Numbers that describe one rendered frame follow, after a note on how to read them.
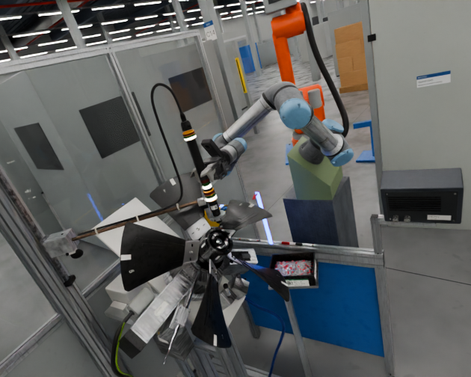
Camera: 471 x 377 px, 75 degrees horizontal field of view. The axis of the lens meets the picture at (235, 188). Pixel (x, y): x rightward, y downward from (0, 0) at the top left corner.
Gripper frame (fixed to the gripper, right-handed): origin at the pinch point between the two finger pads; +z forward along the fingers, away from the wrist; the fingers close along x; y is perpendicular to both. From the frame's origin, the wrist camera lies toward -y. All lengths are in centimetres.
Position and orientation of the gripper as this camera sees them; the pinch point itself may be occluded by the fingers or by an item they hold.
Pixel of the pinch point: (196, 173)
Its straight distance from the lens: 115.2
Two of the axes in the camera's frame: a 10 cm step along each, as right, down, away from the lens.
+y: 2.6, 8.8, 4.0
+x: -8.5, 0.1, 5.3
